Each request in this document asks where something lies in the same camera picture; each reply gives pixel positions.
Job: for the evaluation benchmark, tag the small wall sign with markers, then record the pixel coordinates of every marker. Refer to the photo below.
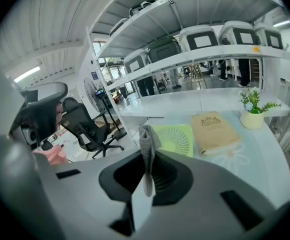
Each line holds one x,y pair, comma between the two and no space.
94,75

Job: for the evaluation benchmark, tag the white metal shelf rack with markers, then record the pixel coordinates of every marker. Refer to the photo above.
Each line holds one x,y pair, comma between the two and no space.
160,19

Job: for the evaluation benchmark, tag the yellow shelf sticker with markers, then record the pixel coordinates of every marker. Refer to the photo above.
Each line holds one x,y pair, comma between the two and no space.
255,49

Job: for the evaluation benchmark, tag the potted plant in cream pot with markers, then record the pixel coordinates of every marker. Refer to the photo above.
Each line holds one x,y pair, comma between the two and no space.
251,120

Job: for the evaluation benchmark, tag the glass window front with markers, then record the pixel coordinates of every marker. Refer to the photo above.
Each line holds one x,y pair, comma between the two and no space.
115,71

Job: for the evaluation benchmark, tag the pink jacket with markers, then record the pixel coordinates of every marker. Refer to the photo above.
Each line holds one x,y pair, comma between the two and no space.
55,156

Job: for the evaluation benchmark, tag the ceiling light strip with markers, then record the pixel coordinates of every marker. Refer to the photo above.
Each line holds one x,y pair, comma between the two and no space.
26,74
282,23

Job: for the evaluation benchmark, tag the black standing fan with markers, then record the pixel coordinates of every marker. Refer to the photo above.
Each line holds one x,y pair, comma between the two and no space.
90,91

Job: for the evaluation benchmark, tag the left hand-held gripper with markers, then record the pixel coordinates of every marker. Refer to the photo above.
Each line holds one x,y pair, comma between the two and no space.
12,179

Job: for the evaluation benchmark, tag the dark rice cooker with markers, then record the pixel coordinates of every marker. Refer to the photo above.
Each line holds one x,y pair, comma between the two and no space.
163,49

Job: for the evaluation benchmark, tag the black office chair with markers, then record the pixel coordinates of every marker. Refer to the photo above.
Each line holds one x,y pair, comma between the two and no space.
85,124

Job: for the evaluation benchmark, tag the wooden stool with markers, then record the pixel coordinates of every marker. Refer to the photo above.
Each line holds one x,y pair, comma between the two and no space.
195,69

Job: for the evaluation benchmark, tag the tan hardcover book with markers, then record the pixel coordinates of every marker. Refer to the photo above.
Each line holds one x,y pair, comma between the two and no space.
212,131

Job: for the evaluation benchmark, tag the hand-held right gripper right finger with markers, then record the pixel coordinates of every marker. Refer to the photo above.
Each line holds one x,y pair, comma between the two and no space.
205,199

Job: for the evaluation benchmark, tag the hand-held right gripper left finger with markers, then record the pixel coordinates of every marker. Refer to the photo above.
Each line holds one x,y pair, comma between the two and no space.
85,191

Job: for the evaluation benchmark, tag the small green fan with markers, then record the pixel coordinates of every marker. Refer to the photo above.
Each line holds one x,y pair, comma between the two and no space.
177,139

